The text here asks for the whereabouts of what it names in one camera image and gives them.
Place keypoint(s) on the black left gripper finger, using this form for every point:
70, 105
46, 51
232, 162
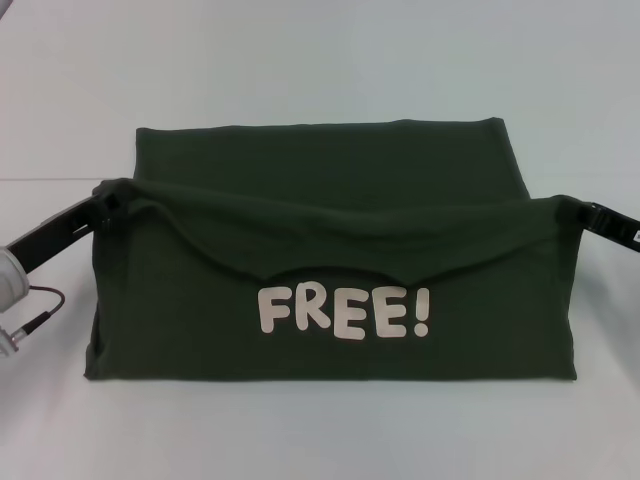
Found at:
107, 192

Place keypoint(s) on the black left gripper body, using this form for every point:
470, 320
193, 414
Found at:
57, 230

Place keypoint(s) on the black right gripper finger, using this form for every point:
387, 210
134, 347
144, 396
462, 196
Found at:
572, 205

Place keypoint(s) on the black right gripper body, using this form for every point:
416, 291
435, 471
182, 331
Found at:
612, 222

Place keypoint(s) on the dark green shirt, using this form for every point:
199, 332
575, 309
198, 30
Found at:
330, 280

